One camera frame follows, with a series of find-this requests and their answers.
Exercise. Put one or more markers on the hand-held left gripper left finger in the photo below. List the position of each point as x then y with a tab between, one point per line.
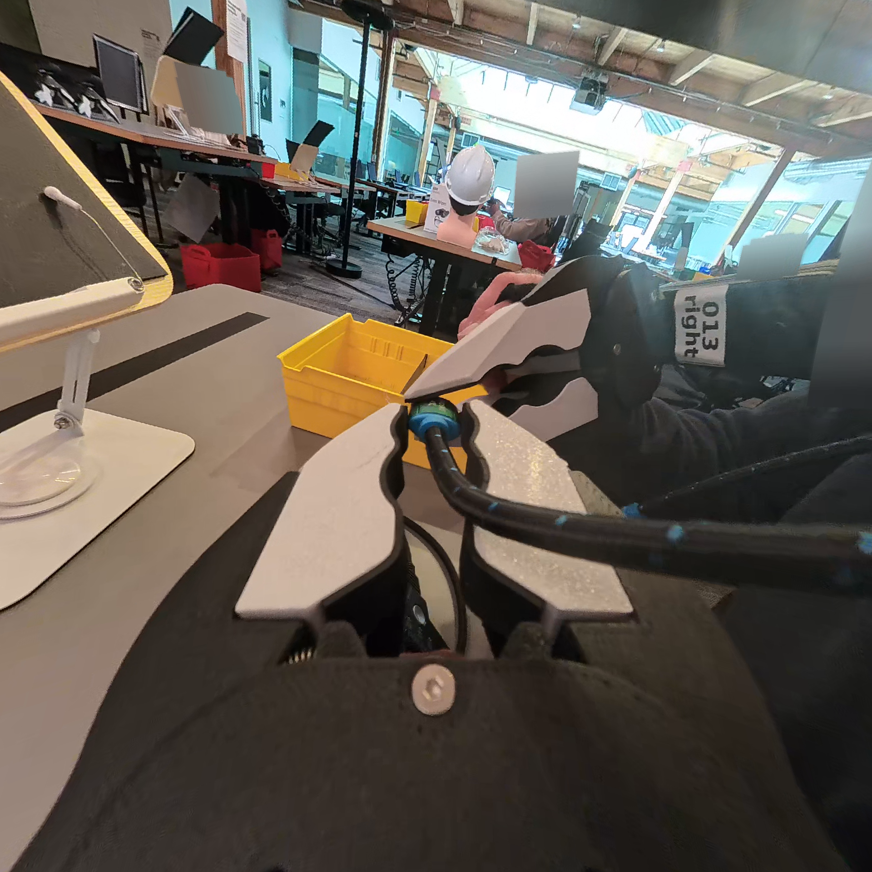
327	524

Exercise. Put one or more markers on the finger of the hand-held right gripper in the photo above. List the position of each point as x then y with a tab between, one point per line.
518	334
569	409

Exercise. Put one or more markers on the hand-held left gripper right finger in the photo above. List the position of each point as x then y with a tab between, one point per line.
545	582

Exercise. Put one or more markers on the person's right forearm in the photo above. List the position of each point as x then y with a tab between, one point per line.
647	449

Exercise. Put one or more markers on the person's right hand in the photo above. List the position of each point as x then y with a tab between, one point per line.
487	303

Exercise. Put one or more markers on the yellow plastic bin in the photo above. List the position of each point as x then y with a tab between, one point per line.
340	388

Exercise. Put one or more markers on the light wooden work desk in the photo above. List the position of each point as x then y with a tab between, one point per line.
422	235

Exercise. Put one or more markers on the mannequin head white hard hat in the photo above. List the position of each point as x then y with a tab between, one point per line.
469	184

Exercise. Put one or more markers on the black floor lamp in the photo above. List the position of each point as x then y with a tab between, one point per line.
361	136

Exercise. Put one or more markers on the low red basket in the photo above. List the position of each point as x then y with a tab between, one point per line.
221	269

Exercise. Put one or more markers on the small tilted board stand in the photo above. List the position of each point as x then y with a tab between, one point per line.
194	34
310	146

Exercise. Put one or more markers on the person's dark sweater torso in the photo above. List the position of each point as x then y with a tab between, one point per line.
817	681

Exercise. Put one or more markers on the grey hanging board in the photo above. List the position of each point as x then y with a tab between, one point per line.
192	208

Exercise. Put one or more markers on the wooden board stand white base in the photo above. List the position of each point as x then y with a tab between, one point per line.
41	225

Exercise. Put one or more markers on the grey desk monitor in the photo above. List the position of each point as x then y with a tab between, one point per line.
119	71

